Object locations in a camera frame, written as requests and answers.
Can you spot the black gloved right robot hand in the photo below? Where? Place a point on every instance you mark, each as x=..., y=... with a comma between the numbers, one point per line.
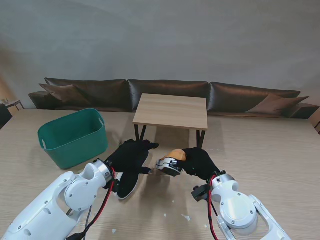
x=202, y=165

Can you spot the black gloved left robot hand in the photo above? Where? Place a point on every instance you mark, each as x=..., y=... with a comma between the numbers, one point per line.
x=132, y=157

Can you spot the yellow canvas sneaker white laces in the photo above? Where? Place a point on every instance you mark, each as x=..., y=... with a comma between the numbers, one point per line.
x=178, y=153
x=127, y=186

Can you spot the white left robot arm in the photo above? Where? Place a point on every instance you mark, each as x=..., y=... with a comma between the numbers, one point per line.
x=62, y=200

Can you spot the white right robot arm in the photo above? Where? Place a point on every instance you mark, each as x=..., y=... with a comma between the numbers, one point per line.
x=237, y=210

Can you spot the green plastic basket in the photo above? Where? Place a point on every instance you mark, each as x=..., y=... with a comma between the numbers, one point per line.
x=75, y=152

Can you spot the small wooden table black legs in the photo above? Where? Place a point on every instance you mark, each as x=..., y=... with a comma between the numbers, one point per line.
x=170, y=110

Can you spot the dark brown leather sofa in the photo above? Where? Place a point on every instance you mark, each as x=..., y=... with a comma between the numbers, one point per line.
x=170, y=87

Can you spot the brown leather cushion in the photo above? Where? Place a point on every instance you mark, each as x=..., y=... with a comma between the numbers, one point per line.
x=275, y=103
x=62, y=93

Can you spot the small wooden side table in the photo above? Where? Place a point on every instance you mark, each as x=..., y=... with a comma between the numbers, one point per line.
x=13, y=102

